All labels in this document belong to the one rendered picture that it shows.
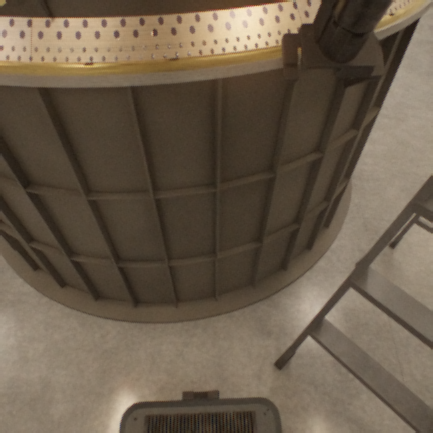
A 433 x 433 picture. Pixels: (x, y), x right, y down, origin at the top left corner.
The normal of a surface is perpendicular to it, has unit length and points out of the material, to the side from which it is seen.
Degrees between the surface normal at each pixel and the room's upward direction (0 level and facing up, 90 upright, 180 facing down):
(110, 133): 90
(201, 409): 0
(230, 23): 43
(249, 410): 0
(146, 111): 90
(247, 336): 0
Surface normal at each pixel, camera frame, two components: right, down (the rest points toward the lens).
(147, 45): 0.09, 0.06
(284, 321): 0.00, -0.63
